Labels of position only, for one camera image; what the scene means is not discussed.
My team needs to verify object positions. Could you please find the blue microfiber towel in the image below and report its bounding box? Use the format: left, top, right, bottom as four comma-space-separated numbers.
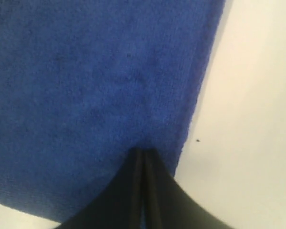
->
0, 0, 225, 221

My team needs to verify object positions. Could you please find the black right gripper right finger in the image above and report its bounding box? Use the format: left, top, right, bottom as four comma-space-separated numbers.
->
143, 149, 230, 229

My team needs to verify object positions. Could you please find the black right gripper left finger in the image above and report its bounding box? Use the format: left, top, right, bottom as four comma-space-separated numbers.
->
57, 148, 143, 229

